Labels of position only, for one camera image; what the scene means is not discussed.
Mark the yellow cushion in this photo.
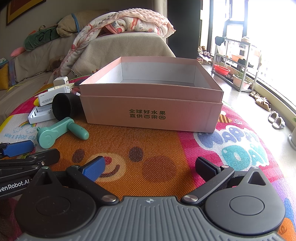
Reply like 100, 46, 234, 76
0, 64, 9, 90

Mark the beige shoes pair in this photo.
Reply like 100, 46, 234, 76
249, 91, 271, 111

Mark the metal shelf rack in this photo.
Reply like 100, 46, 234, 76
212, 36, 261, 92

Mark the framed wall picture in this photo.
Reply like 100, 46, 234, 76
6, 0, 46, 26

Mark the red plastic basin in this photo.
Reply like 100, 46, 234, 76
214, 64, 230, 76

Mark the pink cardboard box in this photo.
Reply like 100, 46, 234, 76
79, 56, 223, 133

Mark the white rectangular box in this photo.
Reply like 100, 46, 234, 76
38, 86, 72, 106

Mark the green plush toy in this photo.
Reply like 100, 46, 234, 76
11, 25, 60, 57

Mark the potted plant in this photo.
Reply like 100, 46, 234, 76
233, 70, 252, 89

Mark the grey slippers pair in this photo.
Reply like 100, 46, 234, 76
268, 110, 285, 130

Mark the colourful cartoon play mat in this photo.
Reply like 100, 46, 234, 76
0, 76, 296, 241

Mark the pink patterned blanket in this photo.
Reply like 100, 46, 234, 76
49, 8, 175, 82

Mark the black cylindrical cup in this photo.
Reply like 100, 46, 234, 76
52, 93, 83, 121

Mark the beige covered sofa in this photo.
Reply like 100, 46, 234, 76
0, 9, 176, 126

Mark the beige pillow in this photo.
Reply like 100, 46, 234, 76
56, 9, 108, 37

